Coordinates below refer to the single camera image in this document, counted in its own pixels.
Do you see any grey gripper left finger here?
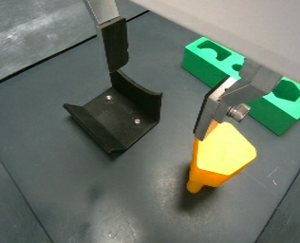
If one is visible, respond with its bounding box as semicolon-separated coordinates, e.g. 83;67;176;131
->
83;0;129;72

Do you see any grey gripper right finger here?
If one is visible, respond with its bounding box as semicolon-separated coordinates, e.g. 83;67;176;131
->
193;59;283;140

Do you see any orange three prong block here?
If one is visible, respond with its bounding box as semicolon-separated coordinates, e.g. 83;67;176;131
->
188;121;257;193

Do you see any green shape sorting board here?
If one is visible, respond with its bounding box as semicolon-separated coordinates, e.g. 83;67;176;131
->
182;37;300;136

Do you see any black curved holder bracket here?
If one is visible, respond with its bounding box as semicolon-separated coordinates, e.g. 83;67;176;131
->
63;70;162;154

